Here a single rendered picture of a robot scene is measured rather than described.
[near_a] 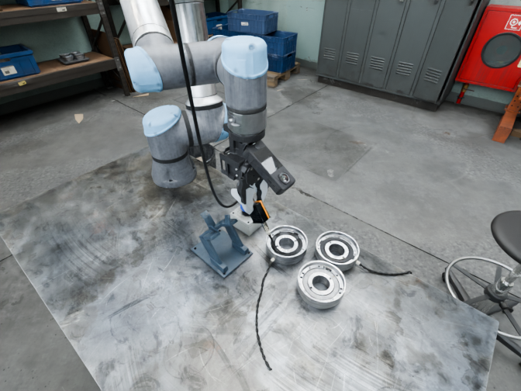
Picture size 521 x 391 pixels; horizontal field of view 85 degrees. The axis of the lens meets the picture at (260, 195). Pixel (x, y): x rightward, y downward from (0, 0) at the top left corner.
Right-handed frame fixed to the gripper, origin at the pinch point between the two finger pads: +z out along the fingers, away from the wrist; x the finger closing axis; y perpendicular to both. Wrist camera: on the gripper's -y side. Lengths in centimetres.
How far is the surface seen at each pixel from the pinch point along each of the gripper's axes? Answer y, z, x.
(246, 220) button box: 4.7, 8.6, -1.4
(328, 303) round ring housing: -24.0, 9.6, 3.7
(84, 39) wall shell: 391, 37, -107
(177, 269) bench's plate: 8.7, 13.1, 18.9
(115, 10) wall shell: 393, 11, -157
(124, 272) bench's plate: 17.5, 13.1, 28.2
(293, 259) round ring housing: -11.6, 10.0, -0.6
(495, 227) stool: -50, 32, -77
